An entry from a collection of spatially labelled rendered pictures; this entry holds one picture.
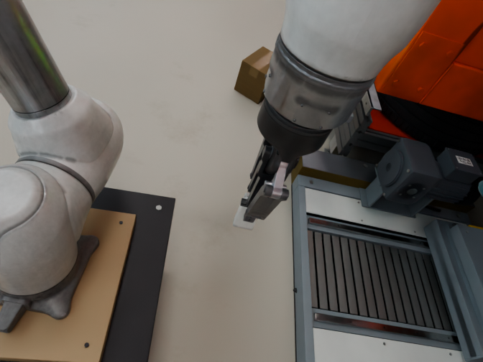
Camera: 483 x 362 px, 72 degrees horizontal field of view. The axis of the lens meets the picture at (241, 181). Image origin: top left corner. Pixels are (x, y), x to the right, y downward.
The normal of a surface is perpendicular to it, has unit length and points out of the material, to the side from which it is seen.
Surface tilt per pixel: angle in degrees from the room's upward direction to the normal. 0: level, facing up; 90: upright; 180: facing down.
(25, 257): 79
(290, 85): 90
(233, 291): 0
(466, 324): 90
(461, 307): 90
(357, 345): 0
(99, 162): 60
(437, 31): 90
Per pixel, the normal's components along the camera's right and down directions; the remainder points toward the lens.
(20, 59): 0.66, 0.53
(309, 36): -0.72, 0.62
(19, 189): 0.22, -0.51
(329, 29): -0.51, 0.66
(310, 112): -0.11, 0.76
